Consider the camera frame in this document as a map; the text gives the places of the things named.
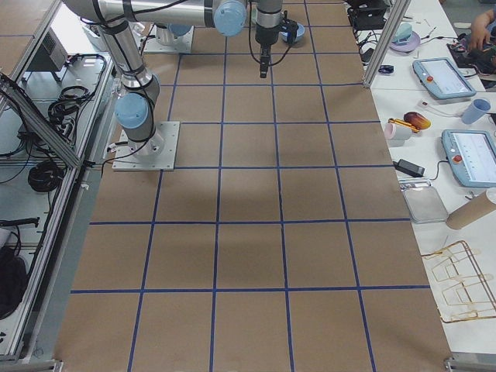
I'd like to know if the blue plastic bowl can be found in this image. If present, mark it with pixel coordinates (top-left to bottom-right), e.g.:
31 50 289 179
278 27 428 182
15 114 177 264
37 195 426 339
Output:
280 23 305 44

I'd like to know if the near teach pendant tablet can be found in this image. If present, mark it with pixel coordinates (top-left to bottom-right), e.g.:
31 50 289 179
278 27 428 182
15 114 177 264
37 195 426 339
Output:
441 129 495 188

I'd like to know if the coiled black cable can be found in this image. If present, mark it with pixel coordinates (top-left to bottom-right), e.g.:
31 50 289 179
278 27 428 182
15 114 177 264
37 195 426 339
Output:
27 159 65 194

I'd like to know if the far teach pendant tablet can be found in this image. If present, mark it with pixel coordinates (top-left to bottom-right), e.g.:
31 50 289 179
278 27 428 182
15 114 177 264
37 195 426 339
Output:
412 57 477 99

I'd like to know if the grey lidded tray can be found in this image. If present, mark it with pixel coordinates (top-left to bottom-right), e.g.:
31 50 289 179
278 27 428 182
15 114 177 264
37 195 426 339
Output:
399 178 448 224

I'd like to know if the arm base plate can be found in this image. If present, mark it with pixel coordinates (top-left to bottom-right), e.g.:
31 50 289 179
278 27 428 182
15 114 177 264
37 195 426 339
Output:
112 121 180 171
142 23 194 54

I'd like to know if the black power adapter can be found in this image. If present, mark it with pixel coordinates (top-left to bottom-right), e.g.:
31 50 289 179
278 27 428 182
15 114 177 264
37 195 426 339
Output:
393 159 425 177

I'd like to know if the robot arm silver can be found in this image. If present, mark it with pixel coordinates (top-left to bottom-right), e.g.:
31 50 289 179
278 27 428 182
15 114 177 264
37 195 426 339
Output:
155 23 193 45
65 1 290 147

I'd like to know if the teach pendant tablet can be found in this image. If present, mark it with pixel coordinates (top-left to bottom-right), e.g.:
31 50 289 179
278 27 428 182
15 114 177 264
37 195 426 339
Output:
441 129 495 188
412 57 477 99

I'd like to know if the light blue plastic cup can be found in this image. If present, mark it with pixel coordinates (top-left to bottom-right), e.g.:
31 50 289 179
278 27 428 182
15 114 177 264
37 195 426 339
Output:
461 98 491 125

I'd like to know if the person hand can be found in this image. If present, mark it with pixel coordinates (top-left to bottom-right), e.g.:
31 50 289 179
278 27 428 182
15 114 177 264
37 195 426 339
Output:
468 10 495 51

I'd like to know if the cardboard tube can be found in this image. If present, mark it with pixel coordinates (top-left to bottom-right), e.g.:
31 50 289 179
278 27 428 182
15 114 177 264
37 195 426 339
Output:
446 188 495 230

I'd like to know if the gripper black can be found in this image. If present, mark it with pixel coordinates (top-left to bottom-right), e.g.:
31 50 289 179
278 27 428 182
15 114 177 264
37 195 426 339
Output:
255 24 280 78

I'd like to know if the grey control box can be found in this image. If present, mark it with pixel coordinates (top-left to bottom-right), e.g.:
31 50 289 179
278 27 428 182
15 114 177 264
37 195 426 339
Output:
26 28 67 82

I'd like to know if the aluminium frame post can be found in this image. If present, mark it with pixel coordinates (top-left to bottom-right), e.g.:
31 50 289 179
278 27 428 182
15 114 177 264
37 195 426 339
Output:
363 0 411 88

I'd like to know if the gold wire rack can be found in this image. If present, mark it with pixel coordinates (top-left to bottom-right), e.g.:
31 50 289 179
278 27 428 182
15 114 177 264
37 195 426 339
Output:
422 240 495 324

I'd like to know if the purple plate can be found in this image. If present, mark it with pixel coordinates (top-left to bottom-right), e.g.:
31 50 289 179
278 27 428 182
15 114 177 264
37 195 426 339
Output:
389 31 421 53

